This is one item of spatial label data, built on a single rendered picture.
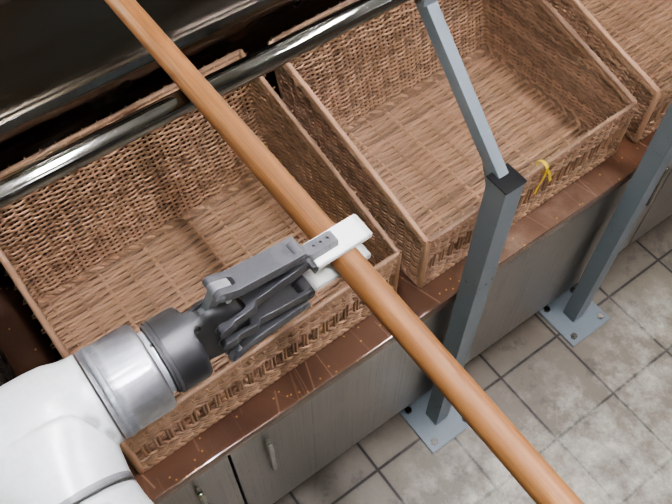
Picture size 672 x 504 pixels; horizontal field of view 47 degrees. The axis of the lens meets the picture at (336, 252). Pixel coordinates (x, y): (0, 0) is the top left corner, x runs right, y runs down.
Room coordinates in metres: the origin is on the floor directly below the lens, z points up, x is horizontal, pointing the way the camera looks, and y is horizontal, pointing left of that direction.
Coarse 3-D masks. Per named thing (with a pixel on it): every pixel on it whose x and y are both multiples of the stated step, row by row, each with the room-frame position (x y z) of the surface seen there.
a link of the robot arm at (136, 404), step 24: (120, 336) 0.31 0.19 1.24; (144, 336) 0.31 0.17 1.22; (96, 360) 0.28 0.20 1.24; (120, 360) 0.28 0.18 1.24; (144, 360) 0.28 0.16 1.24; (96, 384) 0.26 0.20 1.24; (120, 384) 0.26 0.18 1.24; (144, 384) 0.26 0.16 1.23; (168, 384) 0.27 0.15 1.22; (120, 408) 0.24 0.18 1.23; (144, 408) 0.25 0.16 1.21; (168, 408) 0.26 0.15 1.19
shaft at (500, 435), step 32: (128, 0) 0.78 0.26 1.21; (160, 32) 0.73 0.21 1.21; (160, 64) 0.68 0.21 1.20; (192, 64) 0.68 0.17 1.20; (192, 96) 0.63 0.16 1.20; (224, 128) 0.58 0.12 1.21; (256, 160) 0.53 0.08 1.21; (288, 192) 0.49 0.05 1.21; (320, 224) 0.44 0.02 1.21; (352, 256) 0.41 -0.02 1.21; (352, 288) 0.38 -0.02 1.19; (384, 288) 0.37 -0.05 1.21; (384, 320) 0.34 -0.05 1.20; (416, 320) 0.34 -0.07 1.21; (416, 352) 0.31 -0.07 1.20; (448, 352) 0.31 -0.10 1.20; (448, 384) 0.27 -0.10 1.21; (480, 416) 0.24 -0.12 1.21; (512, 448) 0.22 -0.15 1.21; (544, 480) 0.19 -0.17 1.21
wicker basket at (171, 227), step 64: (192, 128) 0.98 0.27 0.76; (256, 128) 1.04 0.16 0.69; (64, 192) 0.82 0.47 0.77; (128, 192) 0.87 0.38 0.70; (192, 192) 0.92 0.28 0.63; (256, 192) 0.96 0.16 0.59; (320, 192) 0.89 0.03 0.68; (0, 256) 0.65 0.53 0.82; (64, 256) 0.76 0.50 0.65; (128, 256) 0.80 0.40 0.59; (192, 256) 0.80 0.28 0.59; (384, 256) 0.74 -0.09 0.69; (64, 320) 0.66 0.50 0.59; (128, 320) 0.66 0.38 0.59; (320, 320) 0.61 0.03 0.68; (256, 384) 0.53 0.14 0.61; (128, 448) 0.39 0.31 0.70
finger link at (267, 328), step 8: (304, 304) 0.38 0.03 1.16; (288, 312) 0.37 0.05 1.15; (296, 312) 0.38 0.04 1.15; (272, 320) 0.37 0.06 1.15; (280, 320) 0.37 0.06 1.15; (288, 320) 0.37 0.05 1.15; (264, 328) 0.36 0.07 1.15; (272, 328) 0.36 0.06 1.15; (248, 336) 0.35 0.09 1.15; (256, 336) 0.35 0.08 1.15; (264, 336) 0.35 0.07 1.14; (240, 344) 0.34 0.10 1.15; (248, 344) 0.34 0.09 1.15; (232, 352) 0.34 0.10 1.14; (240, 352) 0.34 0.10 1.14; (232, 360) 0.33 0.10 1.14
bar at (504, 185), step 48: (384, 0) 0.83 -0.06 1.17; (432, 0) 0.86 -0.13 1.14; (288, 48) 0.74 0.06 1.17; (96, 144) 0.58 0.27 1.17; (480, 144) 0.74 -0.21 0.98; (0, 192) 0.51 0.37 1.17; (624, 192) 0.99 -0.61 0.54; (480, 240) 0.69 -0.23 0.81; (624, 240) 0.98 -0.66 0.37; (480, 288) 0.68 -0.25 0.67; (576, 288) 0.99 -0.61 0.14; (576, 336) 0.92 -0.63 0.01; (432, 432) 0.66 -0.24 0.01
